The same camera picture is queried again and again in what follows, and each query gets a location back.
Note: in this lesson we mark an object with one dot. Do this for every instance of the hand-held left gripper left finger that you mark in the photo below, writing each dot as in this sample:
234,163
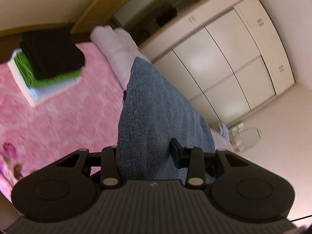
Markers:
111,156

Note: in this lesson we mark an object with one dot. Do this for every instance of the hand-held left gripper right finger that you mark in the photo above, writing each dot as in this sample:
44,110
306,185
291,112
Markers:
175,151

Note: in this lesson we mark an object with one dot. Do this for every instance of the blue denim jeans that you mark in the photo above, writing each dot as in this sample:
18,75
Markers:
151,114

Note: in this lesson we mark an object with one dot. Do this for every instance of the light blue cloth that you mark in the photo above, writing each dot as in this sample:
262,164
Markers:
223,129

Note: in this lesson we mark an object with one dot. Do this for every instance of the pink floral bed blanket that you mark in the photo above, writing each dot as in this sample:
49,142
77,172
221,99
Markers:
73,117

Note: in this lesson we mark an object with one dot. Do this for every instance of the white folded garment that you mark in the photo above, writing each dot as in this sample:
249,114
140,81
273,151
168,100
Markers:
56,91

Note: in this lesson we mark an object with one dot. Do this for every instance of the light blue folded garment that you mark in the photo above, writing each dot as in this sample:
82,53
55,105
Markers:
34,94

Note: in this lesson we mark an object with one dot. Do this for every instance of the beige wardrobe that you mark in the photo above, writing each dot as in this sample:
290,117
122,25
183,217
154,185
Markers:
219,53

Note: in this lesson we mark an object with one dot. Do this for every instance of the striped pale quilt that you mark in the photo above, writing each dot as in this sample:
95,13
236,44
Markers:
114,46

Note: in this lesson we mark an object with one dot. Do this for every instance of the cream folded garment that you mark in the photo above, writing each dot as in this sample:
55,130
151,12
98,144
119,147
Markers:
19,82

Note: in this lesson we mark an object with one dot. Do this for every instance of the black folded garment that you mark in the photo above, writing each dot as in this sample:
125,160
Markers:
53,51

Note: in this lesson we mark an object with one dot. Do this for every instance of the brown wooden door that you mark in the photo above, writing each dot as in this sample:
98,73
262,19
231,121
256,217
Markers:
97,12

